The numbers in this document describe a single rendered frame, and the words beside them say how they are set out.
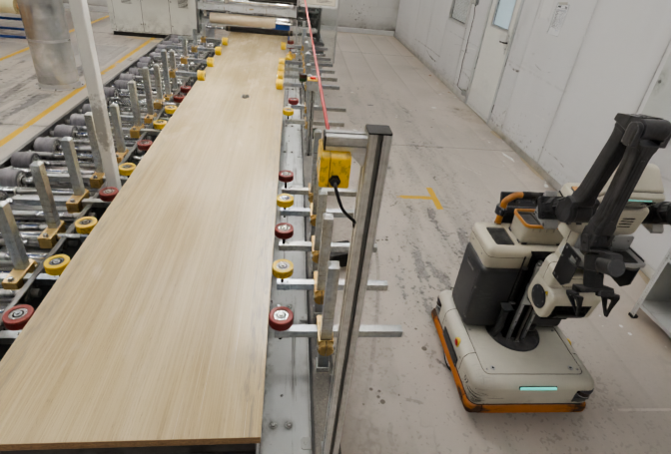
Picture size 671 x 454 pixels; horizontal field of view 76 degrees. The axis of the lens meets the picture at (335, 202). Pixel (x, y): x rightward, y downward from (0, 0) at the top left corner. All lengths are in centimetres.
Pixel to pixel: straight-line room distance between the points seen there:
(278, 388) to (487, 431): 121
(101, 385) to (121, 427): 15
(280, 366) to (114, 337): 58
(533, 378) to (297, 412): 125
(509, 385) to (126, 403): 167
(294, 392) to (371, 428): 77
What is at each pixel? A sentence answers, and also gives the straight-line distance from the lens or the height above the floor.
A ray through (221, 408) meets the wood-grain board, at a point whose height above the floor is 90.
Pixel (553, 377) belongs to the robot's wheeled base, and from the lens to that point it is 245.
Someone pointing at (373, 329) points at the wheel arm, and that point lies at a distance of 153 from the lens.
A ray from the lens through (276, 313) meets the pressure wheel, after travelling 146.
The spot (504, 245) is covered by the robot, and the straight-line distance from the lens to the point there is 218.
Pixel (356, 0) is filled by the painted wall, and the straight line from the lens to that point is 1225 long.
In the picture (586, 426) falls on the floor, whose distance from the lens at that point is 274.
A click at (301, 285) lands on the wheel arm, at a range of 169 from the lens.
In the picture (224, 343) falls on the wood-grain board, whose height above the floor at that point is 90.
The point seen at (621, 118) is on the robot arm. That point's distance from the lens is 152.
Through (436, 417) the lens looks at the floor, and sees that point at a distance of 243.
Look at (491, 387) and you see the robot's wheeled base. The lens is 230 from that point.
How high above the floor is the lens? 195
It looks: 31 degrees down
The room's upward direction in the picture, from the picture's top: 6 degrees clockwise
